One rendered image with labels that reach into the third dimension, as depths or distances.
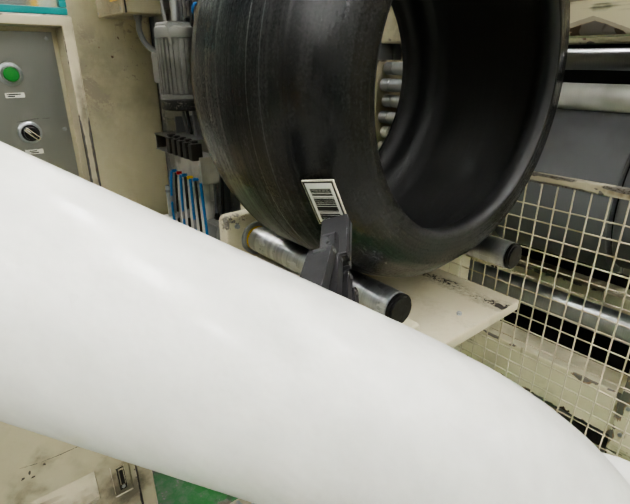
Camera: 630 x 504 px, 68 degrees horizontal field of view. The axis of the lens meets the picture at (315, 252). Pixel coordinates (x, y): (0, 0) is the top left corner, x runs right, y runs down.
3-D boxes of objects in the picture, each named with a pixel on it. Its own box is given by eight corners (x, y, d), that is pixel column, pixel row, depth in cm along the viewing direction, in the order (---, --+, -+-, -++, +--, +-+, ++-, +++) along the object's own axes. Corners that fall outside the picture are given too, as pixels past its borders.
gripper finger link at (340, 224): (320, 270, 46) (317, 265, 46) (324, 225, 51) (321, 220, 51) (348, 264, 45) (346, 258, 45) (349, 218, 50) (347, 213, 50)
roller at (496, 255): (362, 195, 99) (374, 202, 102) (354, 214, 99) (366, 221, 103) (516, 240, 74) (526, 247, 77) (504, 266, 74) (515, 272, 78)
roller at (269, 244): (249, 222, 83) (268, 228, 86) (241, 245, 83) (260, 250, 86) (398, 292, 58) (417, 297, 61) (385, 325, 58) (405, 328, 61)
